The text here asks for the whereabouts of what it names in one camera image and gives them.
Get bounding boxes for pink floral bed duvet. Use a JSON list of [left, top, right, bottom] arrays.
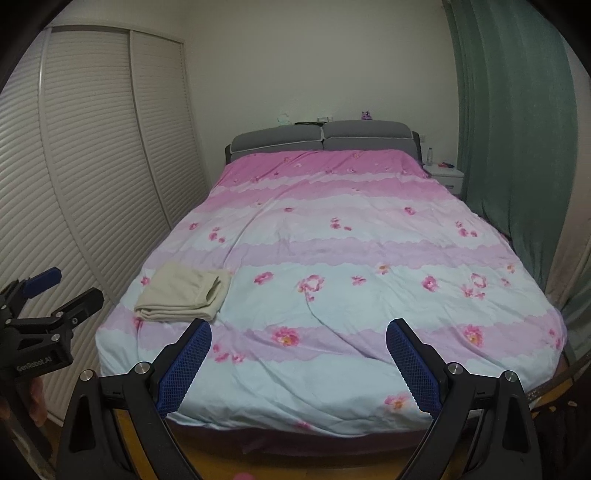
[[96, 150, 567, 438]]

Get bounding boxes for cream beige pants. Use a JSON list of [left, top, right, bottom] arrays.
[[133, 262, 232, 322]]

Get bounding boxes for green curtain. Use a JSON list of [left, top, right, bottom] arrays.
[[443, 0, 591, 347]]

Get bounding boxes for white louvered wardrobe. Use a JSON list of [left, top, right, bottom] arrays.
[[1, 26, 208, 421]]

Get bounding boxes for white bedside table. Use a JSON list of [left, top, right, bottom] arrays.
[[423, 164, 464, 198]]

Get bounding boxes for grey upholstered headboard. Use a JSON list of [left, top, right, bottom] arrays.
[[225, 120, 423, 165]]

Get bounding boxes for person's left hand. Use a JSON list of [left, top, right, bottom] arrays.
[[17, 377, 48, 427]]

